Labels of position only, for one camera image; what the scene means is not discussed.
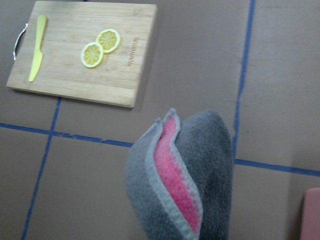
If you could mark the grey pink cloth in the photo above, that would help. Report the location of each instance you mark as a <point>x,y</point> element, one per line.
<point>178,178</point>

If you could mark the wooden cutting board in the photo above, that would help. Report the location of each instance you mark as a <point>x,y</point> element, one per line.
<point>50,58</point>

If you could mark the lemon slice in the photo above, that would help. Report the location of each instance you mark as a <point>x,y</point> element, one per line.
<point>109,39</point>
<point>92,55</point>

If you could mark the yellow plastic knife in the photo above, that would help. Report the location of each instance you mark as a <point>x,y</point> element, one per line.
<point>37,53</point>

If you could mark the pink plastic bin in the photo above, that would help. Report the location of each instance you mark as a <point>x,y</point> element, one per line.
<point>310,223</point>

